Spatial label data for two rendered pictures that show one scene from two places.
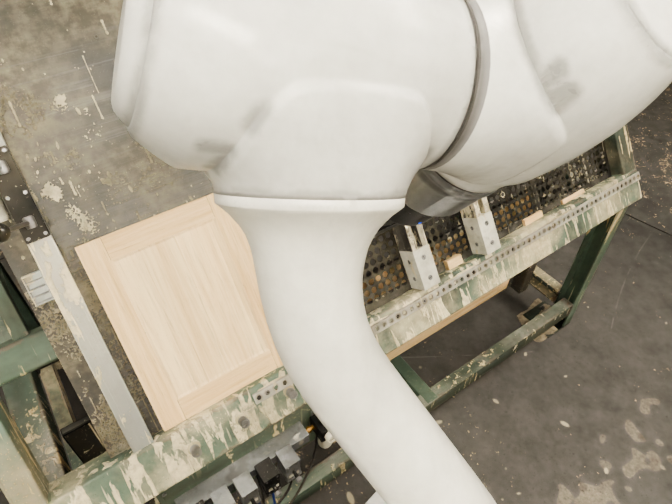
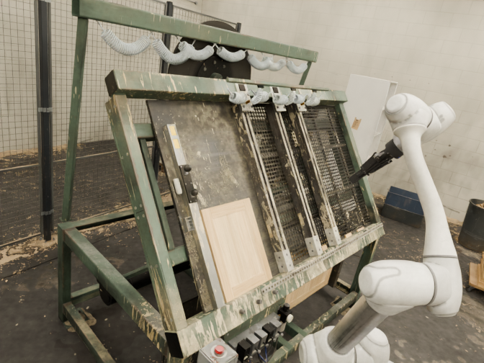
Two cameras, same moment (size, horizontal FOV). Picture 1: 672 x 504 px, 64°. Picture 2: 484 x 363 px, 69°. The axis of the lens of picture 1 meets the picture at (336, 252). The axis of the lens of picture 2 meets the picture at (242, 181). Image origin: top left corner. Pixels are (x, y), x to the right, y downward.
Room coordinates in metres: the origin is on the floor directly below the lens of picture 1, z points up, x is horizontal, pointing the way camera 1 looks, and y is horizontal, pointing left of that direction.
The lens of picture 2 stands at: (-0.80, 0.83, 2.08)
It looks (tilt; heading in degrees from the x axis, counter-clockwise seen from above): 20 degrees down; 345
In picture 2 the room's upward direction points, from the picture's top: 10 degrees clockwise
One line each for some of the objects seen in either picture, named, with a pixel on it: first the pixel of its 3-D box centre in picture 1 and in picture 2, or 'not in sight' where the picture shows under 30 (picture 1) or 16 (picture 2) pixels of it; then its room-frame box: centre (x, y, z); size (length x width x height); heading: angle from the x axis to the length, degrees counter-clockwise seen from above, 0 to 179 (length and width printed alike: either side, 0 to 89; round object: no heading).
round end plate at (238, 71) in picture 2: not in sight; (214, 80); (1.85, 0.46, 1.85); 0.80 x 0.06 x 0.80; 125
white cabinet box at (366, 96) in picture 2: not in sight; (356, 143); (4.21, -2.25, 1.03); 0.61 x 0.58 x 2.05; 136
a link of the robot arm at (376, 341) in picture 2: not in sight; (367, 351); (0.23, -0.16, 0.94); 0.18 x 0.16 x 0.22; 86
